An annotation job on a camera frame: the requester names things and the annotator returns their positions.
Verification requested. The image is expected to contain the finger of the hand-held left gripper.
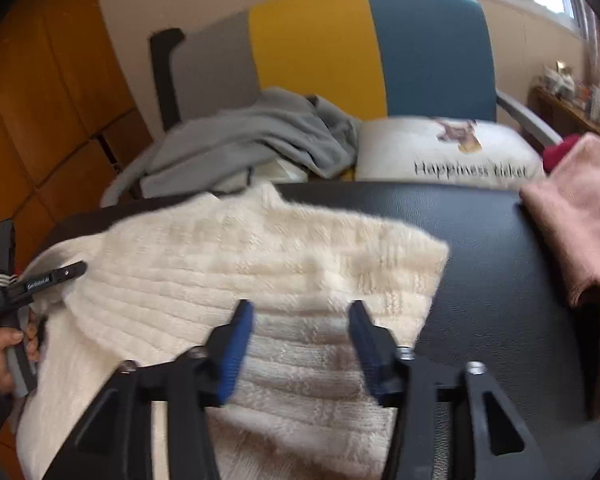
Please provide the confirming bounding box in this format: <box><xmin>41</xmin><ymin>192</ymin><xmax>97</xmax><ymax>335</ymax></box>
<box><xmin>0</xmin><ymin>260</ymin><xmax>89</xmax><ymax>320</ymax></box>
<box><xmin>0</xmin><ymin>219</ymin><xmax>20</xmax><ymax>291</ymax></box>

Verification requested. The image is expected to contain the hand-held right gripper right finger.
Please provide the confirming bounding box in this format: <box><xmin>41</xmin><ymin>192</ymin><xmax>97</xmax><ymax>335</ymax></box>
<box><xmin>347</xmin><ymin>299</ymin><xmax>557</xmax><ymax>480</ymax></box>

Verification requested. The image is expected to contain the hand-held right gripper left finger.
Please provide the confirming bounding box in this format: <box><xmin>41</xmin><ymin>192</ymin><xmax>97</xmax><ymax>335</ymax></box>
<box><xmin>41</xmin><ymin>299</ymin><xmax>256</xmax><ymax>480</ymax></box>

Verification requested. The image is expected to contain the cream knit sweater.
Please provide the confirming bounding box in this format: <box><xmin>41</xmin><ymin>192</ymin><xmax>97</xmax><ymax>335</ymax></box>
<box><xmin>17</xmin><ymin>182</ymin><xmax>451</xmax><ymax>480</ymax></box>

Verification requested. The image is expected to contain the wooden wardrobe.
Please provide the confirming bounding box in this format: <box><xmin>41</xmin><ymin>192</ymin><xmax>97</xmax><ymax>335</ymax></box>
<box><xmin>0</xmin><ymin>0</ymin><xmax>155</xmax><ymax>266</ymax></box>

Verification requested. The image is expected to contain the white printed cushion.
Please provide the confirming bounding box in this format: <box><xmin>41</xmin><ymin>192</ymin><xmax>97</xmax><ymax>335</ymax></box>
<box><xmin>354</xmin><ymin>115</ymin><xmax>547</xmax><ymax>184</ymax></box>

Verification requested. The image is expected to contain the grey hoodie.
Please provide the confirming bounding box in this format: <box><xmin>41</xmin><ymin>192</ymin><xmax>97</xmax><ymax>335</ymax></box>
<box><xmin>139</xmin><ymin>87</ymin><xmax>365</xmax><ymax>199</ymax></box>

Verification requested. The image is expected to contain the pink garment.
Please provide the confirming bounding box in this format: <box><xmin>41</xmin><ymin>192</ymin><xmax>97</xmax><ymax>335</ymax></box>
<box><xmin>519</xmin><ymin>132</ymin><xmax>600</xmax><ymax>422</ymax></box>

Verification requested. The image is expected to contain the dark red cloth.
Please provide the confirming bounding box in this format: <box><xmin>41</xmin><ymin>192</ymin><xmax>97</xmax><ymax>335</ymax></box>
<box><xmin>541</xmin><ymin>133</ymin><xmax>584</xmax><ymax>174</ymax></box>

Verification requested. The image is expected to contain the grey yellow blue armchair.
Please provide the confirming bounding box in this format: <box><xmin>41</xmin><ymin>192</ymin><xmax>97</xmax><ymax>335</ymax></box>
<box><xmin>101</xmin><ymin>0</ymin><xmax>565</xmax><ymax>207</ymax></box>

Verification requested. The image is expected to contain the wooden shelf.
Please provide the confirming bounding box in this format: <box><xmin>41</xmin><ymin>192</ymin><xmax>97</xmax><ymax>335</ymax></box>
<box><xmin>529</xmin><ymin>85</ymin><xmax>600</xmax><ymax>143</ymax></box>

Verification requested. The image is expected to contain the clutter of small shelf items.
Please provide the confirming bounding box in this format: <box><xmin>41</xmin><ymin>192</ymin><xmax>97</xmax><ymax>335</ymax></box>
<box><xmin>541</xmin><ymin>61</ymin><xmax>600</xmax><ymax>120</ymax></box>

